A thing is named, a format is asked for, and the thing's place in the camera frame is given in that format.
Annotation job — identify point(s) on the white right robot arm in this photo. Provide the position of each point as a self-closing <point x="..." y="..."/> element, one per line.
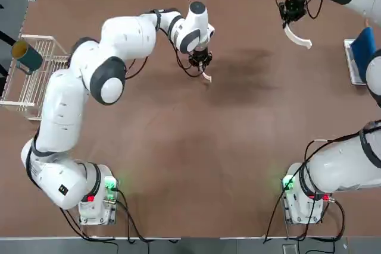
<point x="336" y="170"/>

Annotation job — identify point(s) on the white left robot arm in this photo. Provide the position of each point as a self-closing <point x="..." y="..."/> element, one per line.
<point x="62" y="117"/>

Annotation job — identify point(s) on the white flat tray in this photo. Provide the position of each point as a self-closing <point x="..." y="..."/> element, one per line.
<point x="351" y="66"/>

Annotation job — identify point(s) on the dark blue mug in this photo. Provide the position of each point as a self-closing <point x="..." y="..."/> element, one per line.
<point x="29" y="57"/>

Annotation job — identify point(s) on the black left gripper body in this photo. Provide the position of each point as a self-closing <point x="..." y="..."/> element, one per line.
<point x="198" y="57"/>

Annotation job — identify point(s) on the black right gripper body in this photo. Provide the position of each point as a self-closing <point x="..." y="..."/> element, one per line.
<point x="296" y="4"/>

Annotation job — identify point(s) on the small white pipe clamp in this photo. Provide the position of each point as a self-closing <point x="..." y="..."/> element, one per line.
<point x="206" y="76"/>

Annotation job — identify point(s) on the large white pipe clamp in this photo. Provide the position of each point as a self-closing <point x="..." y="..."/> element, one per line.
<point x="297" y="40"/>

